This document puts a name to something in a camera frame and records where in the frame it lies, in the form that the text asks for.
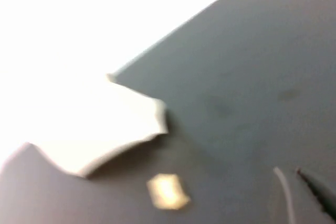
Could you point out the white sheet of paper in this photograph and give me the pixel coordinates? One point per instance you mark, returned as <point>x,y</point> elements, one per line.
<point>105,129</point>

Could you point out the small yellowish paper scrap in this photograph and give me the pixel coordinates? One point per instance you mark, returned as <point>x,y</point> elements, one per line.
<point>167,189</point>

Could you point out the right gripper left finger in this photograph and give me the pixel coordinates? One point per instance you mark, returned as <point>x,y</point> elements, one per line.
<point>299,200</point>

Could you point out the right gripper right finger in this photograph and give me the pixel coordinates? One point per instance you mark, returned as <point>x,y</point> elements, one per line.
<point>321,197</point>

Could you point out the dark grey table mat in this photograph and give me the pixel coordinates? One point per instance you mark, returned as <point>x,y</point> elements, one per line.
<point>249,72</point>

